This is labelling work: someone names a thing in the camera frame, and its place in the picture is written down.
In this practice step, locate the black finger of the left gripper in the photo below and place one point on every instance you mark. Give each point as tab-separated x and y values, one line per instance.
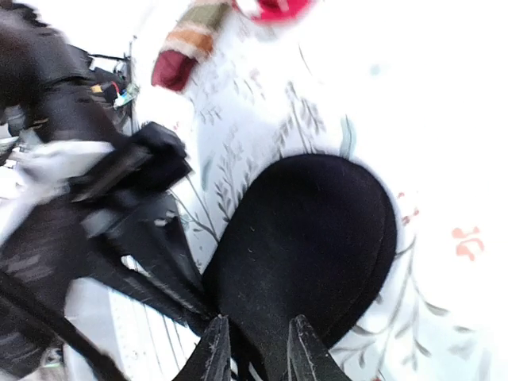
143	254

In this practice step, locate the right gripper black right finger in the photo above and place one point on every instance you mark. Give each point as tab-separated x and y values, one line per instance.
307	358

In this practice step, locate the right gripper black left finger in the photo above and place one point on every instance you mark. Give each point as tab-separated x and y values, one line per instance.
210	360

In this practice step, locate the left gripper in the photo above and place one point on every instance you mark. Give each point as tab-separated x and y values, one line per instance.
43	246

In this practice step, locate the black sock with white stripes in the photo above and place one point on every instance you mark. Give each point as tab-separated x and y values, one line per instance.
314	235

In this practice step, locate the beige brown striped sock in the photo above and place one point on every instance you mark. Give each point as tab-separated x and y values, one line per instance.
189	43

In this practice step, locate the red sock in pile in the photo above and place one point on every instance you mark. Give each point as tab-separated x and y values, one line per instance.
272	11

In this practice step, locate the floral white table mat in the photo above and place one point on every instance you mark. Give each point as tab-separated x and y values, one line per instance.
414	90

